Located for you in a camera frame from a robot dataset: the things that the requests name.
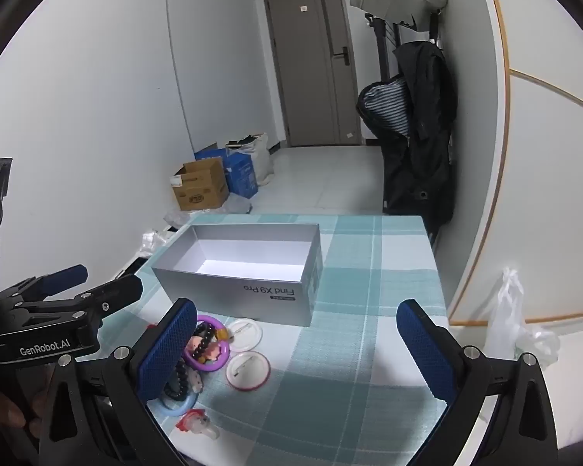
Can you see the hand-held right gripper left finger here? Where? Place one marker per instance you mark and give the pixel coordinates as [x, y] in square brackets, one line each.
[167, 349]

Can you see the grey door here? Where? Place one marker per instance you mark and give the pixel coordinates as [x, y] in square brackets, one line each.
[311, 58]

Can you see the teal checked tablecloth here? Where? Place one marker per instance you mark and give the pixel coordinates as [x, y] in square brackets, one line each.
[369, 276]

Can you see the white plastic bag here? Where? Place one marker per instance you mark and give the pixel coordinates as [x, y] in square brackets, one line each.
[510, 320]

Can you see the black coat rack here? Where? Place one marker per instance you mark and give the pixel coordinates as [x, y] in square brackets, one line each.
[381, 43]

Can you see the red and white charm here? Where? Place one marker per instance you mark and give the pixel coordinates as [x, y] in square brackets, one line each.
[197, 424]

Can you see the silver cardboard box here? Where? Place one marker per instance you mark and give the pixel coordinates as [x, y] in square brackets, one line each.
[252, 247]

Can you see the red rimmed pin badge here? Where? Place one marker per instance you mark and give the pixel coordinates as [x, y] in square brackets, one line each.
[248, 371]

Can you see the small pink figure charm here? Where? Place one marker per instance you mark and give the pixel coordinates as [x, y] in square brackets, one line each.
[210, 350]

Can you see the white sack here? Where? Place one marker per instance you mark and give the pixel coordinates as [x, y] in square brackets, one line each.
[262, 155]

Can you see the striped shirt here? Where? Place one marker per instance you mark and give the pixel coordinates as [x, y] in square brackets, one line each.
[388, 104]

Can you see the brown cardboard box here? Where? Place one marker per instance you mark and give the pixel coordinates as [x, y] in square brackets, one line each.
[199, 187]

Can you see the person's left hand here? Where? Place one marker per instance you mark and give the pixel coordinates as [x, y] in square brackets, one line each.
[0, 407]

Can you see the black jacket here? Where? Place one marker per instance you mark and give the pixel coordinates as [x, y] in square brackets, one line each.
[418, 155]

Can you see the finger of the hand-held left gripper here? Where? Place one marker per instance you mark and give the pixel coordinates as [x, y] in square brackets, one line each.
[111, 293]
[63, 277]

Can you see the white pin badge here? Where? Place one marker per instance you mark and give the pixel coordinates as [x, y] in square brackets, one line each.
[243, 334]

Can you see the blue cardboard box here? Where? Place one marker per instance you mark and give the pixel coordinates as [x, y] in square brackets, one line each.
[240, 174]

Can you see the small grey plastic package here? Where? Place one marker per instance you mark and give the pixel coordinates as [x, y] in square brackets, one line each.
[153, 241]

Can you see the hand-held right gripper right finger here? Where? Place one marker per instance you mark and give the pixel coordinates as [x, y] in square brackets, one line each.
[425, 349]

